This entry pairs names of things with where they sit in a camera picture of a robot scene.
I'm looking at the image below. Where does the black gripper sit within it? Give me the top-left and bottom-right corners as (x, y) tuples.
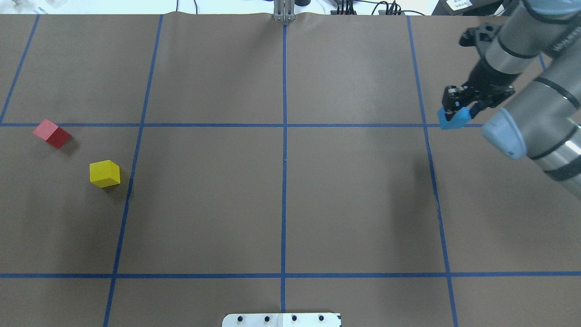
(443, 59), (516, 122)

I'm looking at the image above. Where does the blue block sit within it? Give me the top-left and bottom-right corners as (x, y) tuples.
(438, 106), (472, 130)

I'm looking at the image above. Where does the yellow block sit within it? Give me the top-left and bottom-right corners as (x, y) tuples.
(89, 160), (121, 188)

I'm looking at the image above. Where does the red block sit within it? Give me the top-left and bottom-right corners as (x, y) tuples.
(33, 119), (71, 149)

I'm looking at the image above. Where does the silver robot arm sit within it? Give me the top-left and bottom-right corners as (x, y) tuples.
(438, 0), (581, 198)

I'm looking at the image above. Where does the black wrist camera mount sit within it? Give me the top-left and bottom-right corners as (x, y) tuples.
(458, 23), (502, 53)

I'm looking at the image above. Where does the aluminium frame post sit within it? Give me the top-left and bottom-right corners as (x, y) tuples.
(272, 0), (296, 23)

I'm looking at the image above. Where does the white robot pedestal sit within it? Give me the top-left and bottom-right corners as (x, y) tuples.
(222, 312), (343, 327)

